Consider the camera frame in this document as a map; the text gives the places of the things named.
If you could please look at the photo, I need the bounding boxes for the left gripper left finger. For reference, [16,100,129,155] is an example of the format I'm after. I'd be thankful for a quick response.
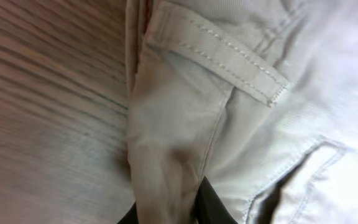
[117,203,139,224]

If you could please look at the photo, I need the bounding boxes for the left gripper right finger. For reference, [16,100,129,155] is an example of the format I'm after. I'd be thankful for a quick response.
[195,177,237,224]

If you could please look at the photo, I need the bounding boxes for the beige khaki shorts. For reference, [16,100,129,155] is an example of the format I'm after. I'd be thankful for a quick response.
[126,0,358,223]

